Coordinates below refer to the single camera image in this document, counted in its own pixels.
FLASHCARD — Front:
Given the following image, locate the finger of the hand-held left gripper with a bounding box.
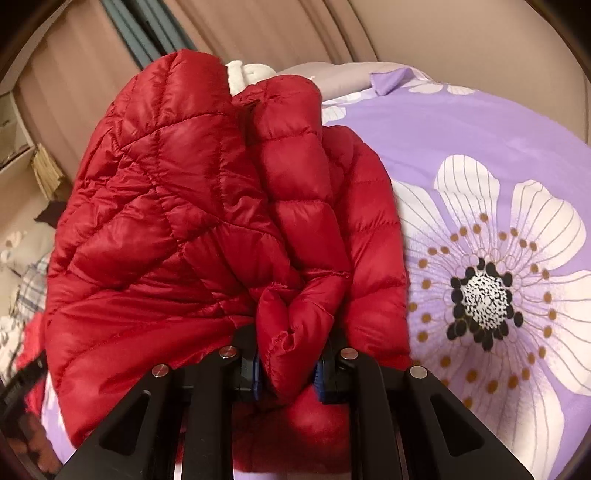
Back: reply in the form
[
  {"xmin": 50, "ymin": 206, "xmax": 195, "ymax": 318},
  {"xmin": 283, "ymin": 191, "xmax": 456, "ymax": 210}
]
[{"xmin": 7, "ymin": 352, "xmax": 48, "ymax": 398}]

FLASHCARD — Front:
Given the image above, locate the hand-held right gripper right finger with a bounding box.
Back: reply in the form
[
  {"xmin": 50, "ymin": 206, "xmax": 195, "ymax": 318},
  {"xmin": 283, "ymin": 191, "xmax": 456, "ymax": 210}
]
[{"xmin": 314, "ymin": 342, "xmax": 536, "ymax": 480}]

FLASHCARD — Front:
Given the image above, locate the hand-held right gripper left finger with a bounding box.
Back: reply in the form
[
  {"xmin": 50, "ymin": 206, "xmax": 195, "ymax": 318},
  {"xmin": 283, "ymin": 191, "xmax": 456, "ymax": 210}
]
[{"xmin": 65, "ymin": 323, "xmax": 264, "ymax": 480}]

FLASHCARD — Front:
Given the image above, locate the red down jacket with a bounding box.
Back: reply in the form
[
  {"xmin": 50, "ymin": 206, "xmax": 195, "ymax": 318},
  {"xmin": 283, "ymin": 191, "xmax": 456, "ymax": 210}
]
[{"xmin": 42, "ymin": 48, "xmax": 414, "ymax": 474}]

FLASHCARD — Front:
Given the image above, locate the red fuzzy cloth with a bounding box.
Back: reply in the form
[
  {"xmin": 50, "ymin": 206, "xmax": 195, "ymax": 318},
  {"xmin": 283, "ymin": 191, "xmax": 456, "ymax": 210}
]
[{"xmin": 16, "ymin": 318, "xmax": 52, "ymax": 370}]

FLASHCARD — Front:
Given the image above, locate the plaid cloth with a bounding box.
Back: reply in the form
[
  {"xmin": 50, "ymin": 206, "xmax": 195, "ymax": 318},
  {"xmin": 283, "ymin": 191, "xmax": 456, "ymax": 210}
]
[{"xmin": 14, "ymin": 255, "xmax": 52, "ymax": 320}]

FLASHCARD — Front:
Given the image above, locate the dark brown cloth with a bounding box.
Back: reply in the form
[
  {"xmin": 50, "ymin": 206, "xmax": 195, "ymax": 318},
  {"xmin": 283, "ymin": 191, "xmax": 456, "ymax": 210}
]
[{"xmin": 39, "ymin": 198, "xmax": 71, "ymax": 228}]

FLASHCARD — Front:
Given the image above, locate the white shelf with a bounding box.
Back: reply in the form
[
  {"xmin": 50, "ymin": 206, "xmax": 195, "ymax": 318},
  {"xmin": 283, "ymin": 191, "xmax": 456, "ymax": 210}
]
[{"xmin": 0, "ymin": 87, "xmax": 38, "ymax": 172}]

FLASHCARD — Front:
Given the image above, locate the purple floral bedsheet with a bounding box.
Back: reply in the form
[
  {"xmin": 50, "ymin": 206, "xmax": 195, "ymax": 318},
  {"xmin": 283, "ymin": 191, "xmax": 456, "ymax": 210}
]
[{"xmin": 37, "ymin": 65, "xmax": 591, "ymax": 480}]

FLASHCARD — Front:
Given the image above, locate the beige curtain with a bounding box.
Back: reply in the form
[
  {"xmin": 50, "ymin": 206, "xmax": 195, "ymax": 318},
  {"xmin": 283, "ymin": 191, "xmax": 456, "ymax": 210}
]
[
  {"xmin": 161, "ymin": 0, "xmax": 385, "ymax": 75},
  {"xmin": 14, "ymin": 0, "xmax": 145, "ymax": 185}
]

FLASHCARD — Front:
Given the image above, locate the white plush duck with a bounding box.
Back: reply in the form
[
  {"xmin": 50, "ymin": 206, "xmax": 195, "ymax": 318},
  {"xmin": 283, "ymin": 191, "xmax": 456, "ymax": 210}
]
[{"xmin": 225, "ymin": 60, "xmax": 278, "ymax": 94}]

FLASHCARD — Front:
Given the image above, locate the grey pillow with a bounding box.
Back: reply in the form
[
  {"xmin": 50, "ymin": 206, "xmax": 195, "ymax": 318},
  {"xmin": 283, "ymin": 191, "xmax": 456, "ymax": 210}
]
[{"xmin": 272, "ymin": 60, "xmax": 408, "ymax": 101}]

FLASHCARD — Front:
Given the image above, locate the grey window frame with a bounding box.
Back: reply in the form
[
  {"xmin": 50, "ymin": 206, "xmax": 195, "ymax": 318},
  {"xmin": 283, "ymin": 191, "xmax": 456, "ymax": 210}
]
[{"xmin": 99, "ymin": 0, "xmax": 186, "ymax": 71}]

